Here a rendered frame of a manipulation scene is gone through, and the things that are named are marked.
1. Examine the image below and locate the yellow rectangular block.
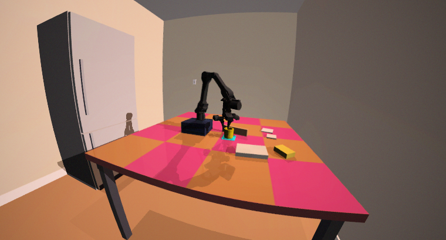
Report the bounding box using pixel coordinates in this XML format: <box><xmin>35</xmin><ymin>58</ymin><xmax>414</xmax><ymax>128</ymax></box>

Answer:
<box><xmin>273</xmin><ymin>144</ymin><xmax>295</xmax><ymax>159</ymax></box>

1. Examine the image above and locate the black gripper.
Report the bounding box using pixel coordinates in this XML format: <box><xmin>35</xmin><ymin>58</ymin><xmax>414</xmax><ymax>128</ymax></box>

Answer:
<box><xmin>212</xmin><ymin>108</ymin><xmax>240</xmax><ymax>129</ymax></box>

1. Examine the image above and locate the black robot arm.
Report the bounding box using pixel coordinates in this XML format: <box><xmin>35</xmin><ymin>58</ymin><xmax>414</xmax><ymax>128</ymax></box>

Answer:
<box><xmin>194</xmin><ymin>72</ymin><xmax>242</xmax><ymax>121</ymax></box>

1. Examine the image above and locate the beige flat rectangular block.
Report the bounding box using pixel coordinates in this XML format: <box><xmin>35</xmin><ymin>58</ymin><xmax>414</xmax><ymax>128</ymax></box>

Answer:
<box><xmin>235</xmin><ymin>143</ymin><xmax>269</xmax><ymax>160</ymax></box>

